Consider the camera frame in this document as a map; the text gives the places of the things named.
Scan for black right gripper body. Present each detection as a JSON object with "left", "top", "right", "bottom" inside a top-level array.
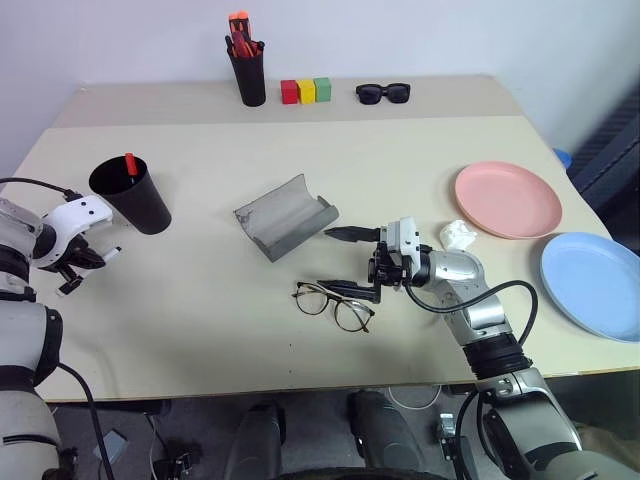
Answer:
[{"left": 367, "top": 241, "right": 412, "bottom": 304}]

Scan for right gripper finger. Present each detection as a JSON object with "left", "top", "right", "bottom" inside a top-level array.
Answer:
[
  {"left": 316, "top": 278, "right": 383, "bottom": 304},
  {"left": 323, "top": 225, "right": 383, "bottom": 245}
]

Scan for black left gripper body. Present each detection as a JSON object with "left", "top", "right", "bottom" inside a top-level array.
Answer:
[{"left": 51, "top": 234, "right": 108, "bottom": 284}]

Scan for white tissue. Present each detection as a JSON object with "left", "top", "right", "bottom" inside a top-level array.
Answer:
[{"left": 438, "top": 219, "right": 477, "bottom": 250}]

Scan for wide black plastic cup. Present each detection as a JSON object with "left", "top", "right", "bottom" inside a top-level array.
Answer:
[{"left": 88, "top": 154, "right": 173, "bottom": 237}]

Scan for open grey glasses case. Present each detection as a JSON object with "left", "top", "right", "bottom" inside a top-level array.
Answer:
[{"left": 232, "top": 173, "right": 341, "bottom": 264}]

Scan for pink plate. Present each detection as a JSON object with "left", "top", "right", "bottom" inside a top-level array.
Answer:
[{"left": 454, "top": 160, "right": 564, "bottom": 240}]

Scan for black sunglasses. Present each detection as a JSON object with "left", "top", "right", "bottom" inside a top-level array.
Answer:
[{"left": 355, "top": 82, "right": 413, "bottom": 107}]

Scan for dark rounded shape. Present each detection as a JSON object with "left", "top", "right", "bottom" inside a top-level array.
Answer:
[
  {"left": 233, "top": 398, "right": 290, "bottom": 475},
  {"left": 346, "top": 389, "right": 427, "bottom": 472}
]

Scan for small grey floor box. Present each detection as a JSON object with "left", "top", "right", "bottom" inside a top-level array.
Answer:
[{"left": 91, "top": 431, "right": 129, "bottom": 465}]

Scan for black floor device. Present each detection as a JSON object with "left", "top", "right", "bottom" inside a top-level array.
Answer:
[
  {"left": 431, "top": 410, "right": 482, "bottom": 464},
  {"left": 148, "top": 438, "right": 202, "bottom": 479}
]

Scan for tall black pen holder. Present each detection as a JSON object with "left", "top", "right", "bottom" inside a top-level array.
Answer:
[{"left": 226, "top": 47, "right": 268, "bottom": 108}]

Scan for blue plate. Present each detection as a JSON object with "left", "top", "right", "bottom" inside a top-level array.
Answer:
[{"left": 540, "top": 231, "right": 640, "bottom": 344}]

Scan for thin brown frame eyeglasses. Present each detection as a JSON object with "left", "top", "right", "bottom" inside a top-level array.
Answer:
[{"left": 291, "top": 281, "right": 377, "bottom": 335}]

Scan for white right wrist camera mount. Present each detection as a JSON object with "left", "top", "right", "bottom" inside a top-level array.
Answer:
[{"left": 380, "top": 216, "right": 422, "bottom": 259}]

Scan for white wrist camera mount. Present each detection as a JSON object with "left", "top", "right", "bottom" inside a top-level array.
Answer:
[
  {"left": 380, "top": 216, "right": 422, "bottom": 259},
  {"left": 41, "top": 195, "right": 114, "bottom": 269}
]

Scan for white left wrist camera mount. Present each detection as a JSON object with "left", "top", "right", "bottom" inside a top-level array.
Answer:
[{"left": 41, "top": 195, "right": 114, "bottom": 269}]

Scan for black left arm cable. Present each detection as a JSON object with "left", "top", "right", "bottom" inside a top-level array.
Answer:
[
  {"left": 56, "top": 363, "right": 118, "bottom": 480},
  {"left": 0, "top": 177, "right": 82, "bottom": 202}
]

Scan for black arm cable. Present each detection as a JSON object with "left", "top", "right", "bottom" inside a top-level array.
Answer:
[
  {"left": 453, "top": 388, "right": 484, "bottom": 480},
  {"left": 0, "top": 177, "right": 82, "bottom": 202},
  {"left": 403, "top": 278, "right": 540, "bottom": 349},
  {"left": 56, "top": 363, "right": 118, "bottom": 480}
]

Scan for white floor cable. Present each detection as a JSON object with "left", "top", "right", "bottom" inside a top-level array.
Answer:
[{"left": 386, "top": 383, "right": 442, "bottom": 410}]

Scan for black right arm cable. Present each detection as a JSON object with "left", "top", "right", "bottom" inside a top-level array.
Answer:
[
  {"left": 453, "top": 388, "right": 484, "bottom": 480},
  {"left": 403, "top": 278, "right": 540, "bottom": 349}
]

